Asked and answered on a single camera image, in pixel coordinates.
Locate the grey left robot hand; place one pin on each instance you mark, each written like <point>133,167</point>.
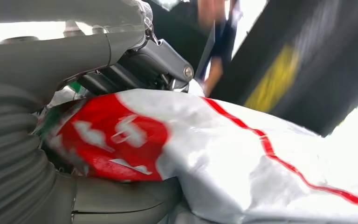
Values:
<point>49,58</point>

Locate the black machine beam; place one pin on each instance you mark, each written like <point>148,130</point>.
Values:
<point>324,65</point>

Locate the ribbed grey left arm sleeve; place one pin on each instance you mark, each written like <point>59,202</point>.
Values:
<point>12,160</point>

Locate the yellow warning sticker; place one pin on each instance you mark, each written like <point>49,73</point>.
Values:
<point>273,80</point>

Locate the person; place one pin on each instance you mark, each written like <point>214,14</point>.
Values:
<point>211,77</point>

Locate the white and red mail package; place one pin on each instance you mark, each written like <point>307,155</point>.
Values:
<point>228,154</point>

